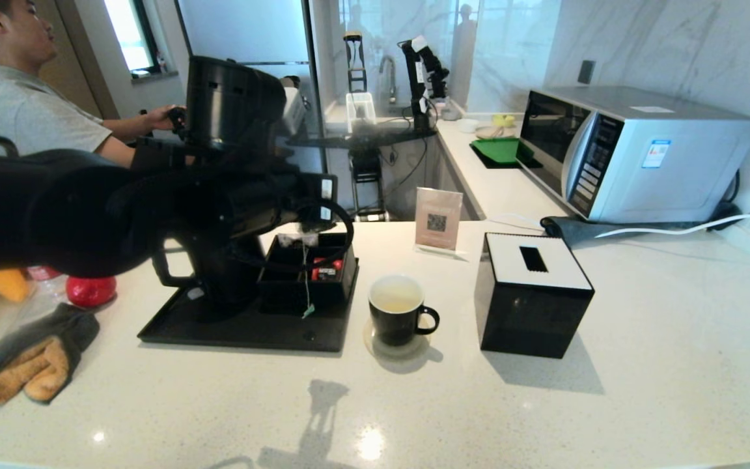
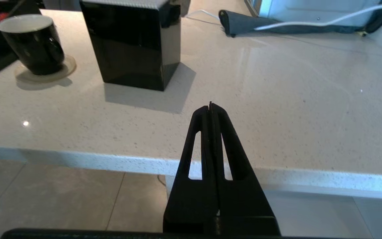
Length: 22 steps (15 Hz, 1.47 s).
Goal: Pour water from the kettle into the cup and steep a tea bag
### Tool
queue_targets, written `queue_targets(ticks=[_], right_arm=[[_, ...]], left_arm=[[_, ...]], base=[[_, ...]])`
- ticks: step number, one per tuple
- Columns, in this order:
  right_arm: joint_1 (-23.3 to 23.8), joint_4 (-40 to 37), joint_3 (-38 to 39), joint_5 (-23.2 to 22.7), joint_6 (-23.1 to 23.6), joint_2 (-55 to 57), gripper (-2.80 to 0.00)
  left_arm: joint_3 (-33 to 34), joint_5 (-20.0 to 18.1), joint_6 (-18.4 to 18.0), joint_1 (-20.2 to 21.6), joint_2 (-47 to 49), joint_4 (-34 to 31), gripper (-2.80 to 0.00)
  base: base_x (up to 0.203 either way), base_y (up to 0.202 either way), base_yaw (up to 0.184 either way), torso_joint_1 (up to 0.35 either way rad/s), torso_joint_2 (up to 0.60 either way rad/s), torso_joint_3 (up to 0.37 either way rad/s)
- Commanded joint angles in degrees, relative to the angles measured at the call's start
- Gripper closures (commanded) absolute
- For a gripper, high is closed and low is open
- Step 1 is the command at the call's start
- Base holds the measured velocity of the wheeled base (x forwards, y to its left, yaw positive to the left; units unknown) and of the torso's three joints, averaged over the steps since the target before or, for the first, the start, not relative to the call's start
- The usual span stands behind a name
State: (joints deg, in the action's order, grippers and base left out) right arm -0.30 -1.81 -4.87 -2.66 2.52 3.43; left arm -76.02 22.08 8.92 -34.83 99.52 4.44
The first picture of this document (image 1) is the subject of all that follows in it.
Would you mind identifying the black ladder rack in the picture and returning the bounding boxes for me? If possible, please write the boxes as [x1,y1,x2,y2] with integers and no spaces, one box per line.
[344,30,368,93]

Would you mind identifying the black power cable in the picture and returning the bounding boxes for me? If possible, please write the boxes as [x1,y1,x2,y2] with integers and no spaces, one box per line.
[707,171,750,225]

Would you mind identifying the chrome faucet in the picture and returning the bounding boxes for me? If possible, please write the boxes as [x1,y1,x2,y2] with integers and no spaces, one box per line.
[380,55,400,106]

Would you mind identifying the beige coaster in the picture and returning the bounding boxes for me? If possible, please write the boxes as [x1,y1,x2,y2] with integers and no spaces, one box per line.
[363,318,432,360]

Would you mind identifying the black electric kettle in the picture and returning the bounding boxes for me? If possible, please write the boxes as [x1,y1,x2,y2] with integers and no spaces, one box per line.
[152,225,265,315]

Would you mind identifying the orange fruit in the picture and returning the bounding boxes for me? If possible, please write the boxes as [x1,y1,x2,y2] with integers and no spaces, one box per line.
[0,268,31,304]

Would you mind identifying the black tissue box white lid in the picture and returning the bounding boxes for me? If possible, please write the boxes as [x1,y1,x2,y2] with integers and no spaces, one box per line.
[474,233,596,360]

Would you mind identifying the grey refrigerator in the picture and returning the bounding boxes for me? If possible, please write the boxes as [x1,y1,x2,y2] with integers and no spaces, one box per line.
[176,0,334,222]

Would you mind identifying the acrylic QR code sign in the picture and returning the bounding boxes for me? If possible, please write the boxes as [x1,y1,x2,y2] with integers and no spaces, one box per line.
[414,187,465,255]

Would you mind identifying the white cable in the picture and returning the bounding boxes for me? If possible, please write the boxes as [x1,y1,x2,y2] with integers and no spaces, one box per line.
[595,206,750,239]

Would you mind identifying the black mug white inside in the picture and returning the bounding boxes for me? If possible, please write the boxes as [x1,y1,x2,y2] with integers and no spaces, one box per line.
[368,274,441,347]

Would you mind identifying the window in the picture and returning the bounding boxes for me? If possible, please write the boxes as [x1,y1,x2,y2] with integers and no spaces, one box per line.
[103,0,161,76]

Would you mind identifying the black equipment stand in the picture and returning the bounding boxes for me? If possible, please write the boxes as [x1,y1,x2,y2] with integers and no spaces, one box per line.
[287,126,441,223]

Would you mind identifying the black left camera cable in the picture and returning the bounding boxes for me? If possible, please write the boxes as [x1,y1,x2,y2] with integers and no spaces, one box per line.
[264,197,356,274]

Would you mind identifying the green cutting board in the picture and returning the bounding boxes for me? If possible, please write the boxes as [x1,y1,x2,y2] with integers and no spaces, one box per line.
[471,137,536,164]

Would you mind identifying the person in grey t-shirt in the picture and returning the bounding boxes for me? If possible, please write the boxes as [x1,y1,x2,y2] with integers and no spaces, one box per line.
[0,0,187,169]

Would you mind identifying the red sachet packet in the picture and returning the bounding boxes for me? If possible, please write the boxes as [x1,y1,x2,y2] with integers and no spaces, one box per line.
[312,258,344,282]

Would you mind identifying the black flat tray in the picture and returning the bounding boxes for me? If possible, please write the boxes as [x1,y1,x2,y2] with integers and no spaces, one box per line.
[469,143,543,171]

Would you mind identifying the red toy tomato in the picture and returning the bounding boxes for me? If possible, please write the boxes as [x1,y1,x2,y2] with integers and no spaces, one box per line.
[66,276,117,308]

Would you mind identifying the black serving tray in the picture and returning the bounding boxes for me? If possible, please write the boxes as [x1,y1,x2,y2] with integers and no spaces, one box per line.
[137,257,359,353]

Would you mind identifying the silver microwave oven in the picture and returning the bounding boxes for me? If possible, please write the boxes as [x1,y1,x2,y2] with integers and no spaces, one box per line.
[517,85,750,224]

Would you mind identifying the pyramid tea bag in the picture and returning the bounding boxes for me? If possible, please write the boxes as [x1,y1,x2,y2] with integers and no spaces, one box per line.
[294,220,325,320]

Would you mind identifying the black compartment organizer box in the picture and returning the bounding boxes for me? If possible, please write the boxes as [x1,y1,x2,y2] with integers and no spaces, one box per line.
[258,233,357,310]

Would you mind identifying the grey and orange cloth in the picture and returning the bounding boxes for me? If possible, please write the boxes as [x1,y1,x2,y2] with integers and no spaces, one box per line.
[0,304,100,406]

